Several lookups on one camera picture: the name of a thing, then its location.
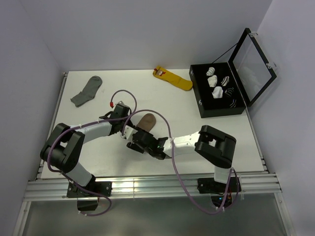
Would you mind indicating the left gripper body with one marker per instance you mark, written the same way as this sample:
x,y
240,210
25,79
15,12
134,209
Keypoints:
x,y
126,121

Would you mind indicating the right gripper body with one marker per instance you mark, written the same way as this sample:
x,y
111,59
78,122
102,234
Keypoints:
x,y
134,145

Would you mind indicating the tan sock with red cuff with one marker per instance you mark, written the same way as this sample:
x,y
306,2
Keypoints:
x,y
147,122

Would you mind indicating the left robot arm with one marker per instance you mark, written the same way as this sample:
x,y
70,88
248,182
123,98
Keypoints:
x,y
63,147

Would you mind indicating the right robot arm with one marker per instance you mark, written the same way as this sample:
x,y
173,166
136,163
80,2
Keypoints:
x,y
212,144

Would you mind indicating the grey sock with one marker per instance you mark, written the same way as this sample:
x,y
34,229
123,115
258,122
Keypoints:
x,y
88,93

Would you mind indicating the yellow sock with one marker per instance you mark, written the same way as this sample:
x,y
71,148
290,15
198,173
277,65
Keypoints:
x,y
175,80

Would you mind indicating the white rolled sock front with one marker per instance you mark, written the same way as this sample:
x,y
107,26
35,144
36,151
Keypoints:
x,y
217,93

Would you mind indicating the black display box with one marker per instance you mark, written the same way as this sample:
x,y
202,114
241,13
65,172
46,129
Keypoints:
x,y
207,105

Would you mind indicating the dark striped rolled sock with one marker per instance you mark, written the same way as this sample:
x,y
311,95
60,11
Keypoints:
x,y
233,103

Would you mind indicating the white striped rolled sock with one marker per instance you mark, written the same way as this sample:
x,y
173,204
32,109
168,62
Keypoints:
x,y
210,72

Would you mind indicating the black striped rolled sock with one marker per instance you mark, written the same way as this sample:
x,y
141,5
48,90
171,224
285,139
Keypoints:
x,y
229,92

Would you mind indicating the black white rolled sock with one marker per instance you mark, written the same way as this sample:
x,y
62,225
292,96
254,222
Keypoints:
x,y
225,81

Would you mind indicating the glass box lid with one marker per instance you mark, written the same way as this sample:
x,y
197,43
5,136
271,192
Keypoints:
x,y
251,69

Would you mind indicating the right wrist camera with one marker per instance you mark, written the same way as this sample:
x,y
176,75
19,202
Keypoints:
x,y
128,133

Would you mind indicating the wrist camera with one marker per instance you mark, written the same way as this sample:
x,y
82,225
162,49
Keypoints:
x,y
112,104
128,133

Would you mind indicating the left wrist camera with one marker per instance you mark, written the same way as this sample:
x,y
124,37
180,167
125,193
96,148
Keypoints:
x,y
112,104

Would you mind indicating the aluminium frame rail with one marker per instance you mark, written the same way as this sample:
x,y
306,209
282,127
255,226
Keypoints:
x,y
144,187

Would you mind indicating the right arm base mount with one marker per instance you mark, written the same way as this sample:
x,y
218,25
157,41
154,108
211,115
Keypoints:
x,y
209,186

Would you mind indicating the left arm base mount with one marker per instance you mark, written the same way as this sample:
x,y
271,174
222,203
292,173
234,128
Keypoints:
x,y
88,198

